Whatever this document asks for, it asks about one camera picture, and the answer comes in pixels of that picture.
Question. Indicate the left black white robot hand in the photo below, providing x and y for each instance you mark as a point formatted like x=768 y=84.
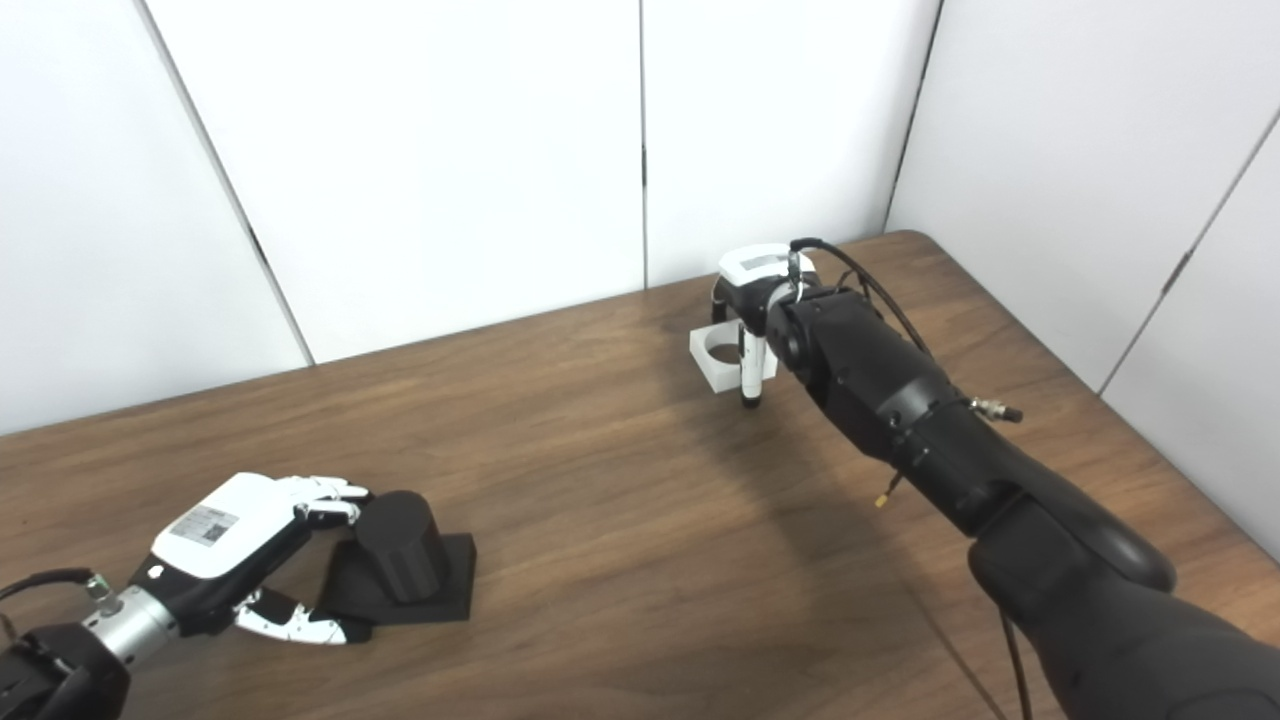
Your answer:
x=225 y=530

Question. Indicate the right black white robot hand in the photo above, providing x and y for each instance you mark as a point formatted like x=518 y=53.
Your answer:
x=760 y=275

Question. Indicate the white square piece with hole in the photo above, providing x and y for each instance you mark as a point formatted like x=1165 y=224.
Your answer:
x=722 y=375

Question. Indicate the black peg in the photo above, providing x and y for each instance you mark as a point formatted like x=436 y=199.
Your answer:
x=400 y=560

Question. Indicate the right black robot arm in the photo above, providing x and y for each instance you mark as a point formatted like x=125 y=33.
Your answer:
x=1000 y=480

